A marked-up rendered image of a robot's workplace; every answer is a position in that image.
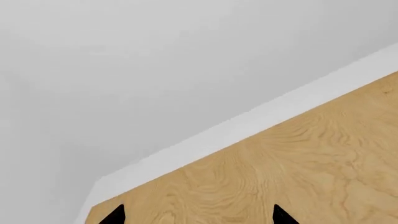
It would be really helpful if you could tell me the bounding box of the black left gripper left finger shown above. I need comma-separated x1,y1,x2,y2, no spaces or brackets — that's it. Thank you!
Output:
98,203,126,224

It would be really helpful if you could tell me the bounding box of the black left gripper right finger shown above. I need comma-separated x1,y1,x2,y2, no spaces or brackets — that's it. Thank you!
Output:
272,203,300,224

